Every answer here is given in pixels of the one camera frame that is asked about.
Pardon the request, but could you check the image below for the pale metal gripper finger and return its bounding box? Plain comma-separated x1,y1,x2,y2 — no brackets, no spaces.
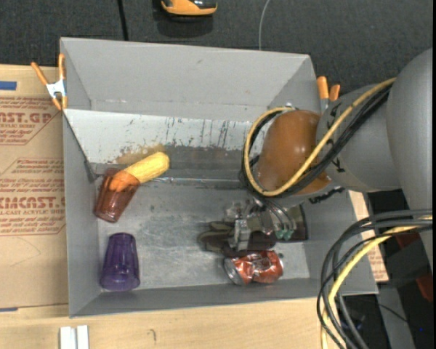
197,230,249,251
207,220,250,233

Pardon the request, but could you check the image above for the grey metal bin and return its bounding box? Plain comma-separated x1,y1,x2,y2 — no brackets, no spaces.
59,37,381,318

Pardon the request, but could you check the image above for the crushed red drink can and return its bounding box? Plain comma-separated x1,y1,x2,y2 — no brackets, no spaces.
223,249,285,286

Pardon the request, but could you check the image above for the yellow toy corn cob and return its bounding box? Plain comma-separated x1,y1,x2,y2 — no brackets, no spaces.
122,151,171,186

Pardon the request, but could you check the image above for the purple clear plastic cup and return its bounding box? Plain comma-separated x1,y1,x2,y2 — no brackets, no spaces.
99,232,142,292

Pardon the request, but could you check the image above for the orange clear plastic cup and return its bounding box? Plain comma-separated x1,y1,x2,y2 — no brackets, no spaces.
93,169,141,224

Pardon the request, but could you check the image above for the brown cardboard board red print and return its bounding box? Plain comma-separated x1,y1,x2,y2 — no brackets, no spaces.
0,63,390,314

